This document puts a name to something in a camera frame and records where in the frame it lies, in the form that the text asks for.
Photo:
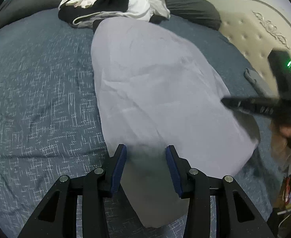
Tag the bed with blue sheet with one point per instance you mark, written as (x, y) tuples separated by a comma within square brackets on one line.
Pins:
[(43, 91)]

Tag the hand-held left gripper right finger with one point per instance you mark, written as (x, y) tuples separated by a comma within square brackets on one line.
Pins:
[(174, 171)]

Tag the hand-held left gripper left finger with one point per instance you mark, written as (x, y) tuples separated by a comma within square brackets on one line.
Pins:
[(118, 168)]

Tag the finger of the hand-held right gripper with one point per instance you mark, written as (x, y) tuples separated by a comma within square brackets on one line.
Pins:
[(249, 105)]

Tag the black garment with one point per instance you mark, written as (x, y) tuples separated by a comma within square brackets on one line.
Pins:
[(110, 0)]

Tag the cream tufted headboard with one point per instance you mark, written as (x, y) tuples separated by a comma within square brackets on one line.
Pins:
[(249, 29)]

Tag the light grey jacket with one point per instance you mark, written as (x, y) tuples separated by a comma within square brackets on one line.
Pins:
[(160, 91)]

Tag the person's right hand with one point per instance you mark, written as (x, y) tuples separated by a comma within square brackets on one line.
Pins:
[(286, 143)]

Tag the dark grey long pillow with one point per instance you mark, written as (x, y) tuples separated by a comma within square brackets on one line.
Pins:
[(195, 7)]

